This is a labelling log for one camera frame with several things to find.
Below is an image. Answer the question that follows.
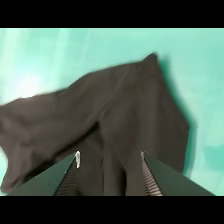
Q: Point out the black garment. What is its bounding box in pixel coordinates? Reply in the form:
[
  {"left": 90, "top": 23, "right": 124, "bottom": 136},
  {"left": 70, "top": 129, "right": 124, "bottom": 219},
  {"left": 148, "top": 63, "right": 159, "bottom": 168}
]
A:
[{"left": 0, "top": 52, "right": 190, "bottom": 197}]

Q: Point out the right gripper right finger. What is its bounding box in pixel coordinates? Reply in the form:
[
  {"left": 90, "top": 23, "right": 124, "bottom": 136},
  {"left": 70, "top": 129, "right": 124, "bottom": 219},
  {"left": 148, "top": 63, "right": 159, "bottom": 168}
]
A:
[{"left": 140, "top": 150, "right": 215, "bottom": 197}]

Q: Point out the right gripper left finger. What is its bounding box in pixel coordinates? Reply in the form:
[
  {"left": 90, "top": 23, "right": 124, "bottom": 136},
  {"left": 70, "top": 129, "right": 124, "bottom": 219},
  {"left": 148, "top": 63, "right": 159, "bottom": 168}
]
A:
[{"left": 6, "top": 150, "right": 82, "bottom": 197}]

